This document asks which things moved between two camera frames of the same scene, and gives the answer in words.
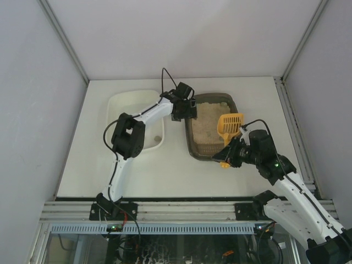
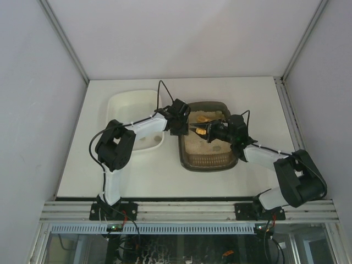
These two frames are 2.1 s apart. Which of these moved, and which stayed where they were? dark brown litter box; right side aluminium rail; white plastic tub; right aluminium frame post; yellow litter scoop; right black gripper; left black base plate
Moved: right black gripper; dark brown litter box; yellow litter scoop
Stayed: left black base plate; right aluminium frame post; right side aluminium rail; white plastic tub
